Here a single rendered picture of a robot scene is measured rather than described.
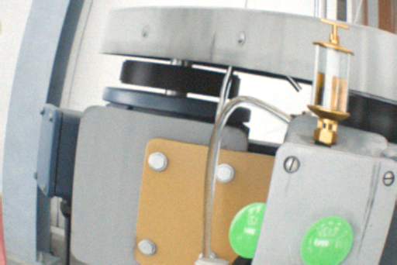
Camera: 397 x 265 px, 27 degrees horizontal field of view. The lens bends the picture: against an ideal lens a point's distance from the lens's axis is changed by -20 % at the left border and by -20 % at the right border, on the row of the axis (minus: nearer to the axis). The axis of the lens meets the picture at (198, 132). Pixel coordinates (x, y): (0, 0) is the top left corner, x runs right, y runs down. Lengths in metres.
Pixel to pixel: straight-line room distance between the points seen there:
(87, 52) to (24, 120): 0.70
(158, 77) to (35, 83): 4.54
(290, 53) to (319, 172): 0.26
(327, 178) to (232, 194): 0.44
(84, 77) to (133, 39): 4.94
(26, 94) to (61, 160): 4.57
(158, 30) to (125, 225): 0.18
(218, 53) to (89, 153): 0.19
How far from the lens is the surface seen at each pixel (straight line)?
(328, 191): 0.44
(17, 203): 5.55
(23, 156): 5.50
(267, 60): 0.71
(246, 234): 0.45
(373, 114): 0.60
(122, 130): 0.89
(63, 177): 0.92
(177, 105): 0.91
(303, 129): 0.53
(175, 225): 0.88
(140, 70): 0.94
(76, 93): 5.84
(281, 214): 0.44
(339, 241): 0.43
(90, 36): 5.84
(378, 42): 0.61
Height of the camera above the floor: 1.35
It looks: 3 degrees down
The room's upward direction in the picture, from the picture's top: 9 degrees clockwise
